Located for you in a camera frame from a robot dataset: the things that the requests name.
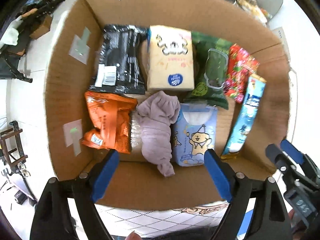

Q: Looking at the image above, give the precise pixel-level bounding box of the light blue tissue pack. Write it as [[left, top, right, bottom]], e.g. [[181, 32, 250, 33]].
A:
[[171, 103, 218, 167]]

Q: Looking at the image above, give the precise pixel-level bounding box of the orange snack packet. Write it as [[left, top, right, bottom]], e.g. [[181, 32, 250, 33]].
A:
[[82, 90, 137, 154]]

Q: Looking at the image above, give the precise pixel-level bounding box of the blue tube package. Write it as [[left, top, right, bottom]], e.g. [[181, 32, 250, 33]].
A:
[[220, 74, 266, 159]]

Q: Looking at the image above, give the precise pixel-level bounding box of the lilac cloth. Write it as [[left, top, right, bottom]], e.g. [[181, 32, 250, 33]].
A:
[[137, 91, 181, 177]]

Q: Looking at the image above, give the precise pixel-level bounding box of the red floral snack packet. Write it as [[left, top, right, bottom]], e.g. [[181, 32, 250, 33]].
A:
[[224, 44, 260, 103]]

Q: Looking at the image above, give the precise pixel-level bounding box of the black snack packet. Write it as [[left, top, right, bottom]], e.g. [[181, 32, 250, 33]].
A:
[[88, 24, 149, 95]]

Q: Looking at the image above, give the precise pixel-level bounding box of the cream tissue pack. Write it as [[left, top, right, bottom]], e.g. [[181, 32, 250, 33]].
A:
[[147, 25, 195, 91]]

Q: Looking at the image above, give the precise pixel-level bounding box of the dark green snack packet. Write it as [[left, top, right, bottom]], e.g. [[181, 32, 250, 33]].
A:
[[184, 31, 233, 110]]

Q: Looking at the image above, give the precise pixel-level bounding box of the dark wooden rack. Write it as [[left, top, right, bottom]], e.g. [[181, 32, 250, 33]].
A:
[[1, 120, 37, 207]]

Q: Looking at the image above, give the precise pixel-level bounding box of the open cardboard box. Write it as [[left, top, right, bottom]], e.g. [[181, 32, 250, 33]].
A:
[[44, 0, 293, 212]]

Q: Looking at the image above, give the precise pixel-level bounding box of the yellow tissue box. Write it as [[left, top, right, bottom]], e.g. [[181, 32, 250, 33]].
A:
[[236, 0, 272, 26]]

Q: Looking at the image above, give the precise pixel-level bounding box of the small brown cardboard box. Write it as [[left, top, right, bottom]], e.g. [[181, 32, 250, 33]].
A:
[[29, 14, 53, 40]]

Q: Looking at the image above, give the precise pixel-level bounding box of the white goose plush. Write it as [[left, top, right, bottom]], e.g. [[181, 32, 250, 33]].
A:
[[0, 8, 37, 48]]

